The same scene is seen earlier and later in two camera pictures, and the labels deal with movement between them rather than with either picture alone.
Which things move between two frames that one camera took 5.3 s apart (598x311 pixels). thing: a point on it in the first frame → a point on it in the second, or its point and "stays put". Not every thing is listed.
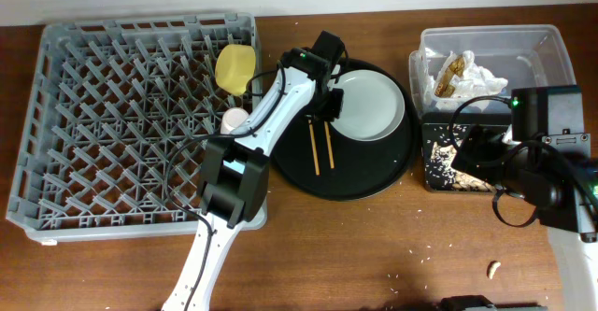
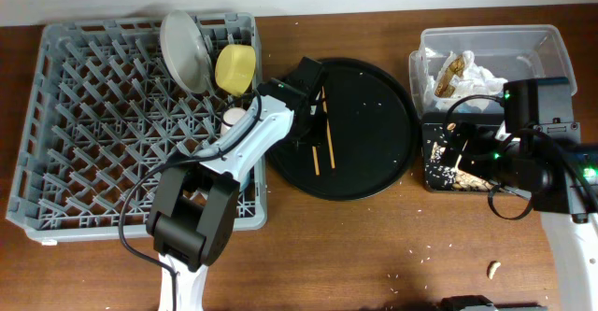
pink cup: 231,118 stays put
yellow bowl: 234,67 stays put
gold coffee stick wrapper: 454,67 stays put
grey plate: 373,104 → 185,51
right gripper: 474,150 stays put
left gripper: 334,112 → 320,134
